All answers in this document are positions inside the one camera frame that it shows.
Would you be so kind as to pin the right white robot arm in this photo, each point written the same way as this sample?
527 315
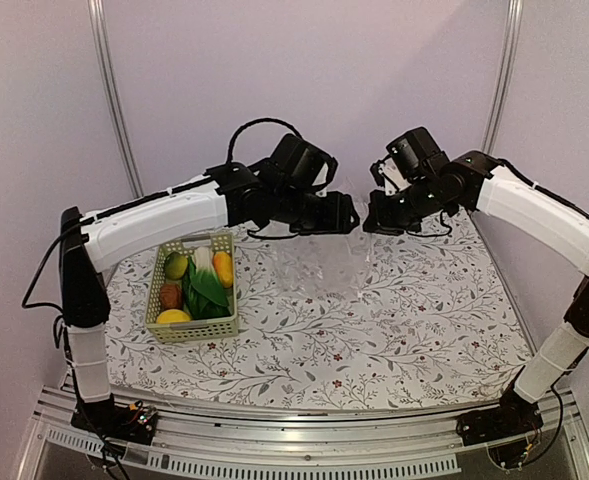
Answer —
541 243

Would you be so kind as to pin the green plastic basket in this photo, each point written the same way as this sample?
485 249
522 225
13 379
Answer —
196 329

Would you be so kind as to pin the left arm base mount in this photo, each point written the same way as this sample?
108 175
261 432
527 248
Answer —
135 422

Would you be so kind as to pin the yellow lemon toy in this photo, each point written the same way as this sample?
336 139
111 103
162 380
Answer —
173 316

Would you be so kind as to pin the left aluminium frame post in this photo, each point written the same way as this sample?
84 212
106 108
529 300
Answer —
107 72

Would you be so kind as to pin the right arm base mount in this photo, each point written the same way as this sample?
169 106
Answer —
512 416

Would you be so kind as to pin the brown kiwi toy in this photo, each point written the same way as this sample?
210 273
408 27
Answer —
171 297

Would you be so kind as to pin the bok choy toy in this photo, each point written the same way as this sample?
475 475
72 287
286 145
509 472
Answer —
204 295

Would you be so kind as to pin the right aluminium frame post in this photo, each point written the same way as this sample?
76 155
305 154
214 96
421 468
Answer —
507 61

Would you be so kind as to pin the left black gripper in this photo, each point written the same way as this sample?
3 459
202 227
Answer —
339 219

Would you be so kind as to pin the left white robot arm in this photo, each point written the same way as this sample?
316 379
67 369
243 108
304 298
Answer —
224 196

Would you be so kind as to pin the clear zip top bag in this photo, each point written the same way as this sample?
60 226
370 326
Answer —
318 265

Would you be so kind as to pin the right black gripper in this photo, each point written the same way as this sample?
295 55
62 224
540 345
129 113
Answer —
378 221

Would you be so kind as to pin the floral table mat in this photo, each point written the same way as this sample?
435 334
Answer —
433 326

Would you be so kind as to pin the aluminium frame post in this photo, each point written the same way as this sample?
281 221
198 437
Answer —
507 61
107 72

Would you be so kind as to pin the aluminium front rail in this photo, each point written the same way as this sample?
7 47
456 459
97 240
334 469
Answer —
198 439

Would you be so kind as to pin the green yellow mango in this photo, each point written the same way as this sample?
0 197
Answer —
175 266

